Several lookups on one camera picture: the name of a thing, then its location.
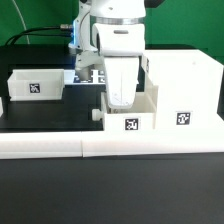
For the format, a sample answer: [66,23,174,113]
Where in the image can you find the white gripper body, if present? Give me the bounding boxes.
[103,57,140,108]

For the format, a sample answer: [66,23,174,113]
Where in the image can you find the white front drawer with tag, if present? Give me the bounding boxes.
[92,92,156,133]

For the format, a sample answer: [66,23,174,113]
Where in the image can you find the white drawer cabinet box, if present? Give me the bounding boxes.
[142,50,224,130]

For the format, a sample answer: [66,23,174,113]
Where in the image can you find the white sheet with tags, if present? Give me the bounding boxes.
[63,69,140,86]

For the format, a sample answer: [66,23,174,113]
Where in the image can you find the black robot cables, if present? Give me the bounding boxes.
[4,23,74,46]

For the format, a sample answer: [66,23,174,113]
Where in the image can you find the white thin cable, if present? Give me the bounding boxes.
[11,0,31,45]

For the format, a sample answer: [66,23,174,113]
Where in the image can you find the white L-shaped obstacle wall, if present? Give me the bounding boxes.
[0,119,224,159]

